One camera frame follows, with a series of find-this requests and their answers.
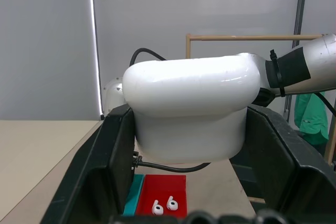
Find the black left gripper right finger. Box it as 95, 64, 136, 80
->
245, 106, 336, 224

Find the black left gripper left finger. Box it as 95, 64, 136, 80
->
41, 104, 137, 224

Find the teal tray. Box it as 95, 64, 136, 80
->
122, 174, 145, 216

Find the green garment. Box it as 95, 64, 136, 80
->
293, 91, 329, 146

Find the red tray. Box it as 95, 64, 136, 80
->
134, 174, 189, 218

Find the white earbud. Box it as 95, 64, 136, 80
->
166, 195, 179, 211
152, 199, 164, 216

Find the white vertical light strip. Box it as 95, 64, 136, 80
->
87, 0, 104, 120

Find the grey metal pole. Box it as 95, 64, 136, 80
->
282, 0, 310, 124

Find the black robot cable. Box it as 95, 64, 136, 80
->
313, 92, 336, 116
131, 155, 212, 173
129, 48, 167, 67

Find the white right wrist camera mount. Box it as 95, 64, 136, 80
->
101, 52, 266, 164

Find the light wooden frame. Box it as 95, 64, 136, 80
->
185, 33, 336, 166

